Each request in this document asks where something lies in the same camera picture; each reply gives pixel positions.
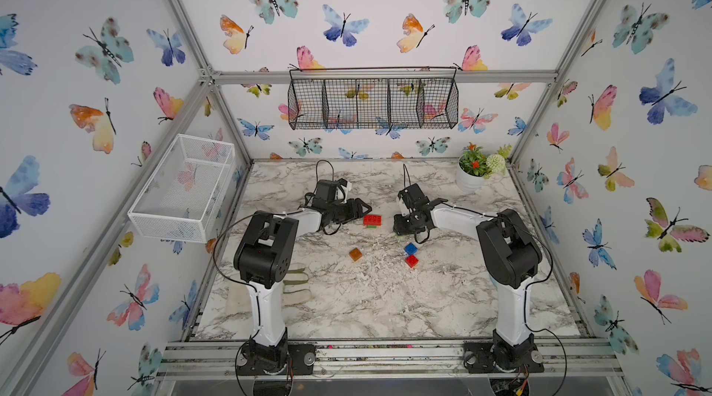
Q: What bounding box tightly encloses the long red lego brick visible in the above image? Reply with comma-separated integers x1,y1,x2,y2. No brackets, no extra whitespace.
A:
363,214,382,227

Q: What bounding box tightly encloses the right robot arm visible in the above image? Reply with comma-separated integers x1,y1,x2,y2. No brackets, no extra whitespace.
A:
393,184,544,374

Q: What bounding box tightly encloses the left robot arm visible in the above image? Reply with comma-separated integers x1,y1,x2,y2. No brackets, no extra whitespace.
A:
233,179,373,375

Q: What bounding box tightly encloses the blue lego brick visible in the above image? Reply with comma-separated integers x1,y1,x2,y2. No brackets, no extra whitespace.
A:
404,243,418,256

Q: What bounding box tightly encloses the orange lego brick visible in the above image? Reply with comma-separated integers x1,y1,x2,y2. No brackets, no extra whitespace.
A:
349,248,363,262

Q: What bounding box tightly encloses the small red lego brick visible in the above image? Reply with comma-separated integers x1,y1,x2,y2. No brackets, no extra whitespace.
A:
405,255,419,268

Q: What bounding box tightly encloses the potted artificial plant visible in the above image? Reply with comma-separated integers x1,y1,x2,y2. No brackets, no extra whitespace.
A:
455,144,512,193

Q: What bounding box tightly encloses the white mesh basket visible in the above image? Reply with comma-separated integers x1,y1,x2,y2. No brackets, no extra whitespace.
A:
128,134,235,243

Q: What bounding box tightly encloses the green strap loop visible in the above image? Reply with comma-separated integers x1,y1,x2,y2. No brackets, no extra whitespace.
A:
282,264,311,288

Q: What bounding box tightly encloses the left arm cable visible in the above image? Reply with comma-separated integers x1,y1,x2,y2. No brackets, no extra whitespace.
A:
210,159,337,396

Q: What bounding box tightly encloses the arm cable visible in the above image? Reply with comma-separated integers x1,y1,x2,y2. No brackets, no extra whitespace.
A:
516,278,568,396
210,159,337,396

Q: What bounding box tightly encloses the black wire basket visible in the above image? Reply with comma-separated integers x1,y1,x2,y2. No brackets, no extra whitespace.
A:
283,67,459,131

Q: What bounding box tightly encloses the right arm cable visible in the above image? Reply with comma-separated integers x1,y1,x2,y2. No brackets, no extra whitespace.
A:
516,278,568,396

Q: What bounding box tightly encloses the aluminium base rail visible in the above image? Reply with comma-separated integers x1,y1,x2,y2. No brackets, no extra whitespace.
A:
158,338,623,381

